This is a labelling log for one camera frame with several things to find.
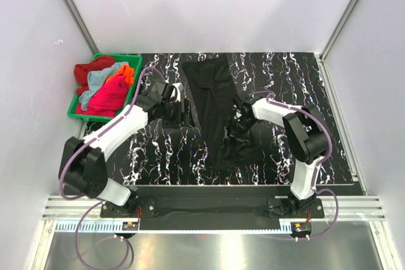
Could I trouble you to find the black marbled table mat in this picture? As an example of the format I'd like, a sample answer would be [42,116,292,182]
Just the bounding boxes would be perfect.
[107,52,354,185]

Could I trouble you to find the magenta t shirt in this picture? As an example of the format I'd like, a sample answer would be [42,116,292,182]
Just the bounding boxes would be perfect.
[75,76,131,118]

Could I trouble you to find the aluminium rail profile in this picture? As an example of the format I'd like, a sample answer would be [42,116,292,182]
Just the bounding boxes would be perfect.
[43,195,385,221]

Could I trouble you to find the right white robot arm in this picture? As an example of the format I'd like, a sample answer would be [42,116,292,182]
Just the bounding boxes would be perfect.
[226,94,332,218]

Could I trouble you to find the green plastic bin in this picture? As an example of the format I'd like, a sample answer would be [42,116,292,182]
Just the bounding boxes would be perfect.
[67,53,142,123]

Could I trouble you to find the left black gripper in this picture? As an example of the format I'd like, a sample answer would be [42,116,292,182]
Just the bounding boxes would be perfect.
[161,99,195,130]

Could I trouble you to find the left corner frame post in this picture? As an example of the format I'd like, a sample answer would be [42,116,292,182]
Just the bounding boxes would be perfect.
[62,0,100,54]

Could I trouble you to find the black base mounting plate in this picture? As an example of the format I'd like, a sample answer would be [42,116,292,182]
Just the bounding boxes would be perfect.
[101,185,325,232]

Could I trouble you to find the black t shirt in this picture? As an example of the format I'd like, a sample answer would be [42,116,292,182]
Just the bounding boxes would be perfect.
[182,54,263,171]

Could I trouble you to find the light blue t shirt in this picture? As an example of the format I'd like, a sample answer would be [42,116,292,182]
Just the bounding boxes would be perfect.
[79,62,125,111]

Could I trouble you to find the corner frame post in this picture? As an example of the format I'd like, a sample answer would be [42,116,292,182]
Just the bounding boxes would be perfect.
[62,0,100,54]
[319,0,360,61]

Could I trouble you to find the orange t shirt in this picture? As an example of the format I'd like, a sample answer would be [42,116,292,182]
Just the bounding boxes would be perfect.
[105,64,135,87]

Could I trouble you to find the dark red t shirt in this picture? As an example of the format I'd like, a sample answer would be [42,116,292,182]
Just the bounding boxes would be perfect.
[74,55,115,96]

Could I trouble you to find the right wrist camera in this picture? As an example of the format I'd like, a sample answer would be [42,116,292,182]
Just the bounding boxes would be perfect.
[233,104,243,120]

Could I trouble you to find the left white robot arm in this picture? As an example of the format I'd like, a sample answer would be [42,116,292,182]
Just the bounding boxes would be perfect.
[58,99,195,217]

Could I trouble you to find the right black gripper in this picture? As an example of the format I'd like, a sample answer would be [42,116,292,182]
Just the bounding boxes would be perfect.
[220,116,255,153]

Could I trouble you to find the right corner frame post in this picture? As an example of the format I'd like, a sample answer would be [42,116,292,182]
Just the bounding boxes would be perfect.
[319,0,360,61]

